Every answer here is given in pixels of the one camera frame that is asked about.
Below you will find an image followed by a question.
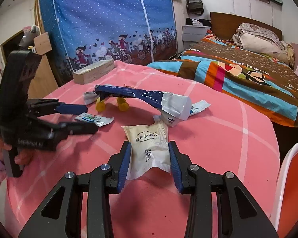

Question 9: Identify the grey bedside drawer cabinet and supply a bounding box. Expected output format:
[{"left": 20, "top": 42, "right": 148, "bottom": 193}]
[{"left": 182, "top": 25, "right": 210, "bottom": 50}]

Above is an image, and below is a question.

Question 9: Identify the yellow plastic cap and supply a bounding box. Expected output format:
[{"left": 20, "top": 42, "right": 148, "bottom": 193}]
[
  {"left": 116, "top": 97, "right": 129, "bottom": 112},
  {"left": 96, "top": 97, "right": 106, "bottom": 112}
]

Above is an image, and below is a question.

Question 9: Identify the wooden bed headboard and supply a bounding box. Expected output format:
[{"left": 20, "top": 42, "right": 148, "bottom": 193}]
[{"left": 210, "top": 12, "right": 283, "bottom": 40}]

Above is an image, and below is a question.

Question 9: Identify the white blue wrapper strip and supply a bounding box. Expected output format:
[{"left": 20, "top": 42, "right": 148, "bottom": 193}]
[{"left": 189, "top": 100, "right": 210, "bottom": 116}]

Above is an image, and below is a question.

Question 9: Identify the colourful patchwork bed quilt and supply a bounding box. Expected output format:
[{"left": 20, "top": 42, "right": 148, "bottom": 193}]
[{"left": 148, "top": 35, "right": 298, "bottom": 127}]

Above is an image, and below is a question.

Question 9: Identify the wooden cabinet left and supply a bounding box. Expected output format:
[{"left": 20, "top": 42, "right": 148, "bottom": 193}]
[{"left": 28, "top": 0, "right": 58, "bottom": 98}]

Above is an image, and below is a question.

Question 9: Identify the orange white trash bin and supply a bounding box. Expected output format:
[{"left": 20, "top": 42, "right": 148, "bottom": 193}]
[{"left": 270, "top": 143, "right": 298, "bottom": 237}]

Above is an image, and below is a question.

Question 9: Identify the folded floral bedding pile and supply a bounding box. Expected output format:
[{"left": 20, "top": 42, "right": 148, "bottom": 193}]
[{"left": 231, "top": 23, "right": 296, "bottom": 68}]

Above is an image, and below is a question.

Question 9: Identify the blue fabric wardrobe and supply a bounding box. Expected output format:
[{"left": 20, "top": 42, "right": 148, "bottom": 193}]
[{"left": 39, "top": 0, "right": 177, "bottom": 85}]

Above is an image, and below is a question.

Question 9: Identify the white cup wrapper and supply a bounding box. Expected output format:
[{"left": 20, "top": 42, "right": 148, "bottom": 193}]
[{"left": 153, "top": 111, "right": 181, "bottom": 127}]

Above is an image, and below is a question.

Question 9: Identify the cream tissue packet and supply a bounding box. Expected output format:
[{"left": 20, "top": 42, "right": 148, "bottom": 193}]
[{"left": 122, "top": 120, "right": 170, "bottom": 180}]

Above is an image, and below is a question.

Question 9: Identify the small blue white sachet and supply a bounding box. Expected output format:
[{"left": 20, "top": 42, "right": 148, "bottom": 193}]
[{"left": 75, "top": 113, "right": 114, "bottom": 127}]

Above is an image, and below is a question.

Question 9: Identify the blue silver snack bag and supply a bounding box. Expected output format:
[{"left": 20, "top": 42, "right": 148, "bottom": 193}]
[{"left": 95, "top": 85, "right": 192, "bottom": 120}]

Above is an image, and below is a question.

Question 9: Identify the crumpled grey wrapper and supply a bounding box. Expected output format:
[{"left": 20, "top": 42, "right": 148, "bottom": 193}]
[{"left": 83, "top": 91, "right": 99, "bottom": 106}]

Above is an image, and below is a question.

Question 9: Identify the grey white hanging bag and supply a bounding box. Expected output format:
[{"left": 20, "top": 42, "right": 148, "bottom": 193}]
[{"left": 187, "top": 0, "right": 204, "bottom": 16}]

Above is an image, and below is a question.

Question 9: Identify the thick old book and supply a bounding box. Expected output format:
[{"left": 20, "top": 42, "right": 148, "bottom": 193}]
[{"left": 73, "top": 59, "right": 114, "bottom": 85}]

